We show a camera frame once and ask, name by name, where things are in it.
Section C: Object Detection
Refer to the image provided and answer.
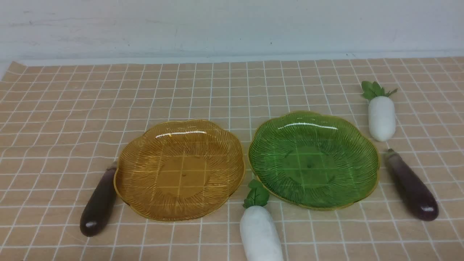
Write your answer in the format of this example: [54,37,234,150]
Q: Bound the white radish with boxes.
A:
[361,81,398,142]
[239,179,284,261]

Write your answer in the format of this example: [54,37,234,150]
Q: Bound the dark purple eggplant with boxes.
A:
[80,161,117,237]
[384,149,439,221]

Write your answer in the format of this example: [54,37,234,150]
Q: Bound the amber ribbed plastic plate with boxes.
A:
[114,119,246,222]

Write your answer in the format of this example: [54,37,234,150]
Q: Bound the green ribbed plastic plate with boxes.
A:
[248,111,381,211]

